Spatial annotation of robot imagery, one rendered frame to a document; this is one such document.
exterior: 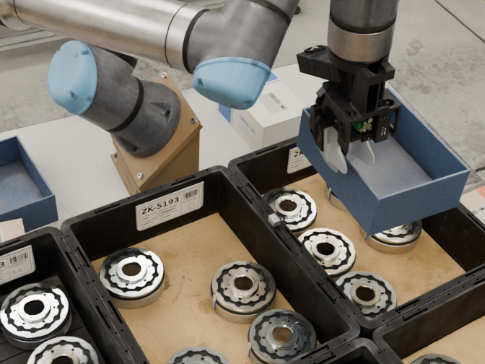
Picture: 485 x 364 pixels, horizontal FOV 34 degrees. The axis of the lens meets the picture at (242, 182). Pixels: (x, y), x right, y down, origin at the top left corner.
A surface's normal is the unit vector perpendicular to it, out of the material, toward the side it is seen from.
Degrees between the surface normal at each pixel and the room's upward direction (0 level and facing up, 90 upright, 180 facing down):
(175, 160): 90
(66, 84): 51
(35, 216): 90
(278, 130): 90
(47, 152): 0
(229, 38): 37
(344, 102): 4
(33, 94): 0
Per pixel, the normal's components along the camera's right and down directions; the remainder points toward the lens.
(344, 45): -0.61, 0.57
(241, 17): -0.24, -0.22
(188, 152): 0.42, 0.65
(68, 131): 0.05, -0.73
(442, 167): -0.89, 0.26
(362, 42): -0.11, 0.70
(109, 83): 0.70, 0.17
